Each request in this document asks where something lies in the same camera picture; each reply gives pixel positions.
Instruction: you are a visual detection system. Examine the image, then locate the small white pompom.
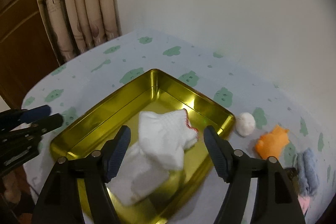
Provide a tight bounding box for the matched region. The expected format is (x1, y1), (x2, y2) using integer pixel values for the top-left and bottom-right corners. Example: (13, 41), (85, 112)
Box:
(236, 113), (256, 137)

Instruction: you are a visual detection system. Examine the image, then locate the pink wet wipes pack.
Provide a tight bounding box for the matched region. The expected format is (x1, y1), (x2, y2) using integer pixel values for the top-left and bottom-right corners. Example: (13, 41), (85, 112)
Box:
(298, 196), (311, 216)

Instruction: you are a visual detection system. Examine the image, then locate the red gold toffee tin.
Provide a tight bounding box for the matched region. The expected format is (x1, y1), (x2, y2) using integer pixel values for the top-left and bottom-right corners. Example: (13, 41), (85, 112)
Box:
(50, 69), (235, 223)

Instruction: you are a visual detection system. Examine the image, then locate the dark wooden door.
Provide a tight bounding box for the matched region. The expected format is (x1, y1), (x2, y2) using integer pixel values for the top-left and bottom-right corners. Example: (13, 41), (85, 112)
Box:
(1, 0), (60, 108)

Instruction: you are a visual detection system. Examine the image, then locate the orange plush toy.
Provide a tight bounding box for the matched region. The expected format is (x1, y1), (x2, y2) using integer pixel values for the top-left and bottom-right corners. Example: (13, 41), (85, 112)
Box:
(255, 125), (289, 159)

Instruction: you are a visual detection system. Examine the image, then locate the blue towel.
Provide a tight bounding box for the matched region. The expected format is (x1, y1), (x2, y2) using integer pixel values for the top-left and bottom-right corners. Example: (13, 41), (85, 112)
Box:
(297, 148), (319, 197)

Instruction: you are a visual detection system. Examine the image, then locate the white knitted cloth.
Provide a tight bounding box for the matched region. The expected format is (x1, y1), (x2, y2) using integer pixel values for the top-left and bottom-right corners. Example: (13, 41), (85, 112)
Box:
(108, 109), (198, 206)

